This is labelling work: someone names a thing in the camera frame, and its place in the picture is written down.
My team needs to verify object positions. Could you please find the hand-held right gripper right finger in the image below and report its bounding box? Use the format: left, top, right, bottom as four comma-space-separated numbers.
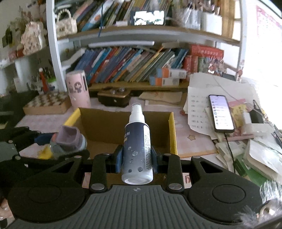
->
151, 144, 252, 192

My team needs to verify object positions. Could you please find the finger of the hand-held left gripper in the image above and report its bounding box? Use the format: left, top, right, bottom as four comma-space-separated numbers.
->
13, 150, 91, 165
0, 126, 54, 146

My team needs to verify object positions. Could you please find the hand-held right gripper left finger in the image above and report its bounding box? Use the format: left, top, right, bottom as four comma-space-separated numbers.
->
21, 144, 124, 192

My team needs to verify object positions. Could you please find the white bottle with cap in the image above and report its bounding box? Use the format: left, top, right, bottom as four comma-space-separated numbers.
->
121, 103, 154, 185

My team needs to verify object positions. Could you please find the grey toy car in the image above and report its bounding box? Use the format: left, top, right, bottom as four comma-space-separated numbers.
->
50, 125, 87, 158

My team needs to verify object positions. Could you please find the yellow cardboard box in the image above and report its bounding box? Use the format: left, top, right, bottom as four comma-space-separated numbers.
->
38, 107, 178, 174

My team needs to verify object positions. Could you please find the desktop with pink checked tablecloth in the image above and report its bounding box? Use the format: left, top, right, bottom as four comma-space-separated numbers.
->
13, 97, 221, 190

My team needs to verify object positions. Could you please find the wooden chessboard box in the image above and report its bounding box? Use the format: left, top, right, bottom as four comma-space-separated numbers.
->
23, 91, 72, 115

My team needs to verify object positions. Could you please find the pen holder with pens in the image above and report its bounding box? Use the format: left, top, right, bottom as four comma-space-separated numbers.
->
31, 68, 55, 93

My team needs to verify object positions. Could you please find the white jar with green lid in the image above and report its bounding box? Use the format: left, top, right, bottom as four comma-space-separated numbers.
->
47, 77, 59, 92

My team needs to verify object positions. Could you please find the red marker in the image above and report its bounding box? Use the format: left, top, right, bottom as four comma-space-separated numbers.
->
38, 68, 48, 93

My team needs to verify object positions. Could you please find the pink cylindrical canister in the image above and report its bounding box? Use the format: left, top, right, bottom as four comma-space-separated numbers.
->
65, 70, 91, 108

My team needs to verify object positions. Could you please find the dark brown wooden box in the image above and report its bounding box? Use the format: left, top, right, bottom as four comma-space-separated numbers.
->
97, 88, 131, 107

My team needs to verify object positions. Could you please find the brown cardboard sheet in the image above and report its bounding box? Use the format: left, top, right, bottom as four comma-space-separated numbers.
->
139, 91, 183, 106

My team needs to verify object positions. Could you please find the pile of papers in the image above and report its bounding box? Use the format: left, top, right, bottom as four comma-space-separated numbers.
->
183, 73, 282, 183

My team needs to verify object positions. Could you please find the orange and white carton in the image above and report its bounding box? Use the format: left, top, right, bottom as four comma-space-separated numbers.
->
157, 68, 187, 79
149, 76, 180, 87

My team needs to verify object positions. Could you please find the black smartphone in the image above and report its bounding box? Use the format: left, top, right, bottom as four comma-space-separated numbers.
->
208, 94, 235, 133

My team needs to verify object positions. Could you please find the white wooden bookshelf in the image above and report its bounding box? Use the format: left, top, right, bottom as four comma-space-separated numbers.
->
0, 0, 245, 93

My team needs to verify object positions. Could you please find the row of leaning books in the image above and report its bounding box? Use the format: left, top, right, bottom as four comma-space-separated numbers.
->
74, 45, 190, 83

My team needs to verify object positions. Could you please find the floral fabric bag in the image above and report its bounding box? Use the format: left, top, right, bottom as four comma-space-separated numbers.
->
21, 21, 47, 55

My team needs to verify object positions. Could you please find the red game box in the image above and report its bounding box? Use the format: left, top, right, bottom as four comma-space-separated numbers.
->
187, 44, 225, 73

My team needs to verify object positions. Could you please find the white quilted handbag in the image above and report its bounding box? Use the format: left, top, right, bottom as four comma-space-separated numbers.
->
55, 10, 78, 34

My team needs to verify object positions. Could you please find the row of shelf-top books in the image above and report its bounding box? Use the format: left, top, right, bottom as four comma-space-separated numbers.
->
73, 0, 174, 31

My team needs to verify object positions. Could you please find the white storage box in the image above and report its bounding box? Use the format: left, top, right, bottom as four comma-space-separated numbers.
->
201, 11, 223, 36

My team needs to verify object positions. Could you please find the black charging cable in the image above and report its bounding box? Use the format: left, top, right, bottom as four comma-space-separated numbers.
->
223, 132, 237, 174

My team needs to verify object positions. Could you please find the wall poster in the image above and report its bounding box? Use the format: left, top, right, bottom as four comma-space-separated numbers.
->
256, 5, 282, 44

